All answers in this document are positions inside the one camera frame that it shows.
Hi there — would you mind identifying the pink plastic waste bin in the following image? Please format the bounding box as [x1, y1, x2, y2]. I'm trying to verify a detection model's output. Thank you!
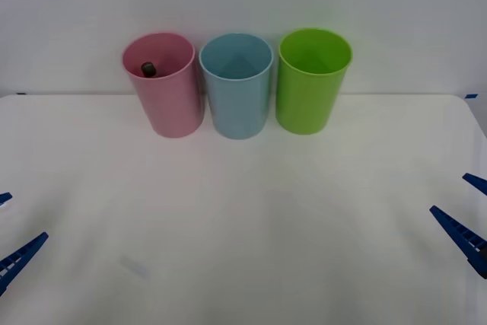
[121, 31, 205, 139]

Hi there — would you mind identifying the pale blue plastic waste bin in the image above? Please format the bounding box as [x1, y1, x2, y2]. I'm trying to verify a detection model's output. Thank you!
[198, 32, 275, 141]

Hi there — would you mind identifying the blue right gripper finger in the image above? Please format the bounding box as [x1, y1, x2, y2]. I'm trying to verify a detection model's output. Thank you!
[462, 173, 487, 194]
[429, 205, 487, 280]

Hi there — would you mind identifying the green plastic waste bin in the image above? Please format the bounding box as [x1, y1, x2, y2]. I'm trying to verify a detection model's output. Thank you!
[274, 27, 354, 136]

